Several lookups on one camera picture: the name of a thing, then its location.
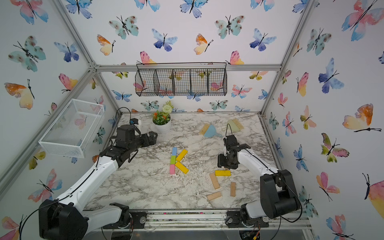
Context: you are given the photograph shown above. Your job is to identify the wooden block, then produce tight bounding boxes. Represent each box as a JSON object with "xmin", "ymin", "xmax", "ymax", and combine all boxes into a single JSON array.
[
  {"xmin": 210, "ymin": 173, "xmax": 220, "ymax": 190},
  {"xmin": 207, "ymin": 192, "xmax": 222, "ymax": 201},
  {"xmin": 230, "ymin": 182, "xmax": 236, "ymax": 197}
]

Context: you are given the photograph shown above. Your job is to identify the green block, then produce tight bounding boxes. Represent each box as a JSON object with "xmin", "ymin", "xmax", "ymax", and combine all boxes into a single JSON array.
[{"xmin": 170, "ymin": 156, "xmax": 176, "ymax": 165}]

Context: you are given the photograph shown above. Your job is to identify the yellow block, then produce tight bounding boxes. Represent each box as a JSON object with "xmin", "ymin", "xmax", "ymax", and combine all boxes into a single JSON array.
[
  {"xmin": 176, "ymin": 150, "xmax": 188, "ymax": 162},
  {"xmin": 215, "ymin": 170, "xmax": 232, "ymax": 177},
  {"xmin": 175, "ymin": 162, "xmax": 189, "ymax": 174}
]

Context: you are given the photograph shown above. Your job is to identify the pink block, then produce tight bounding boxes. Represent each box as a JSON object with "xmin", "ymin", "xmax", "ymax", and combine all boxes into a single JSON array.
[{"xmin": 170, "ymin": 164, "xmax": 176, "ymax": 175}]

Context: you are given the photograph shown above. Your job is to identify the wooden block bottom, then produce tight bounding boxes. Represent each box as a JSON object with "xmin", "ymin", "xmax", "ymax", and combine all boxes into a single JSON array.
[{"xmin": 207, "ymin": 192, "xmax": 222, "ymax": 201}]

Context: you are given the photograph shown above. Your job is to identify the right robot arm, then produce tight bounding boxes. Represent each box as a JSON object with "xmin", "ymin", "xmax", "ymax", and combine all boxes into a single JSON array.
[{"xmin": 218, "ymin": 135, "xmax": 303, "ymax": 228}]

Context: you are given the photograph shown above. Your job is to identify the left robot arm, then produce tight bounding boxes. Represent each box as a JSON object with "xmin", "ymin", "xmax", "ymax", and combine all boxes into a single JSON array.
[{"xmin": 38, "ymin": 132, "xmax": 158, "ymax": 240}]

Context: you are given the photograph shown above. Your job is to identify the potted plant white pot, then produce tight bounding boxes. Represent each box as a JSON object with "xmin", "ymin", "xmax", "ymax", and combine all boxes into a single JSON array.
[{"xmin": 152, "ymin": 100, "xmax": 174, "ymax": 134}]

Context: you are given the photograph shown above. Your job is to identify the blue hand brush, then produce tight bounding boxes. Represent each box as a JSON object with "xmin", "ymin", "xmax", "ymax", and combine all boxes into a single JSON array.
[{"xmin": 199, "ymin": 124, "xmax": 220, "ymax": 138}]

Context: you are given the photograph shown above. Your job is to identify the white mesh wall basket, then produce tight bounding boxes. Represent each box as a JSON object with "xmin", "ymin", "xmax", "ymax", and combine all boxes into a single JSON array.
[{"xmin": 39, "ymin": 99, "xmax": 105, "ymax": 158}]

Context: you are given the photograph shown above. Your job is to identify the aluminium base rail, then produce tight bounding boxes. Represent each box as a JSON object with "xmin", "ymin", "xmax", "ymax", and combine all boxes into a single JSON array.
[{"xmin": 129, "ymin": 209, "xmax": 312, "ymax": 232}]

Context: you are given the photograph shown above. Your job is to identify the black wire wall basket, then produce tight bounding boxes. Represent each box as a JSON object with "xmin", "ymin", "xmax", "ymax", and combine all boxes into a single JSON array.
[{"xmin": 134, "ymin": 62, "xmax": 228, "ymax": 97}]

